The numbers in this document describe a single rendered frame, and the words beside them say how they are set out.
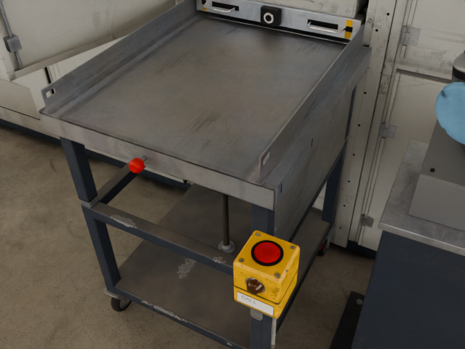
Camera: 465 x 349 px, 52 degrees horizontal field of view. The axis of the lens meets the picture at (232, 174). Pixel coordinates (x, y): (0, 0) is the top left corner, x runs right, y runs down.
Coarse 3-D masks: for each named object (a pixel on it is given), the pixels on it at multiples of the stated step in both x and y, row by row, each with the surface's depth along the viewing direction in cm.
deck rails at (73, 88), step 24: (192, 0) 154; (168, 24) 146; (192, 24) 152; (120, 48) 129; (144, 48) 139; (360, 48) 136; (72, 72) 116; (96, 72) 124; (120, 72) 128; (336, 72) 121; (72, 96) 118; (312, 96) 108; (288, 120) 98; (288, 144) 102; (264, 168) 92
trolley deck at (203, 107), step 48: (192, 48) 139; (240, 48) 138; (288, 48) 138; (336, 48) 137; (96, 96) 120; (144, 96) 119; (192, 96) 119; (240, 96) 118; (288, 96) 118; (336, 96) 118; (96, 144) 111; (144, 144) 104; (192, 144) 104; (240, 144) 103; (240, 192) 97
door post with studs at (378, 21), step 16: (384, 0) 128; (368, 16) 133; (384, 16) 130; (368, 32) 135; (384, 32) 133; (384, 48) 136; (368, 80) 144; (368, 96) 147; (368, 112) 150; (368, 128) 153; (352, 160) 164; (352, 176) 168; (352, 192) 172; (352, 208) 177; (336, 240) 190
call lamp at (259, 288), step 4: (248, 280) 72; (252, 280) 71; (256, 280) 71; (260, 280) 71; (248, 284) 72; (252, 284) 71; (256, 284) 71; (260, 284) 71; (248, 288) 72; (252, 288) 71; (256, 288) 71; (260, 288) 71; (264, 288) 72; (252, 292) 72; (256, 292) 71; (260, 292) 72
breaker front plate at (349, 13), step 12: (264, 0) 144; (276, 0) 142; (288, 0) 141; (300, 0) 139; (312, 0) 137; (324, 0) 135; (336, 0) 134; (348, 0) 132; (336, 12) 136; (348, 12) 134
